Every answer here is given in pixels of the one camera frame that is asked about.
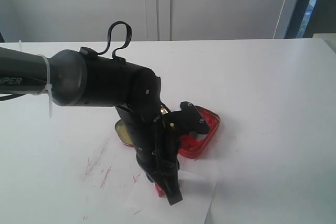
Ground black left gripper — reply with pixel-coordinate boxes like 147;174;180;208
116;104;183;206

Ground red stamp block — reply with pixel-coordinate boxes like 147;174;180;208
154;183;165;197

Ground red ink pad tin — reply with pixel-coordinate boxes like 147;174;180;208
178;105;221;159

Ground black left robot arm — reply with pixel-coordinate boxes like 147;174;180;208
1;47;183;205

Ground white paper sheet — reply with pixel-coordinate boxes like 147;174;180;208
125;156;216;223

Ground gold tin lid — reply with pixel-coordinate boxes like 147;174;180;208
114;103;171;147

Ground white zip tie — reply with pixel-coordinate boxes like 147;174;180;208
18;40;53;118

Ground white cabinet doors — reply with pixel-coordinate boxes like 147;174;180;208
1;0;297;42

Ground beige side table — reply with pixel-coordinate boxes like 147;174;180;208
313;33;336;53

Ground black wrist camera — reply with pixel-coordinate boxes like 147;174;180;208
163;101;210;136

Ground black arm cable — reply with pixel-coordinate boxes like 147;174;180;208
96;21;133;59

